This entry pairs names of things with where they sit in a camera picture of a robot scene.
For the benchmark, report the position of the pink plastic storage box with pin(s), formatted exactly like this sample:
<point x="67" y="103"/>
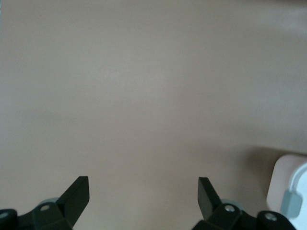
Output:
<point x="278" y="182"/>

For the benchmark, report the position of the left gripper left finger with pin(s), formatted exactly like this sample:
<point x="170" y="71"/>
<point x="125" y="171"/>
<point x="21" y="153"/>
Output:
<point x="69" y="206"/>

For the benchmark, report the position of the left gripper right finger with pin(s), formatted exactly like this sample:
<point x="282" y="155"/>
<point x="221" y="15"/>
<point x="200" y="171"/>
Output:
<point x="211" y="210"/>

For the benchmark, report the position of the white box lid grey latches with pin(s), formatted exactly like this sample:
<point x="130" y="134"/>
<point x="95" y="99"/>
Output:
<point x="301" y="182"/>

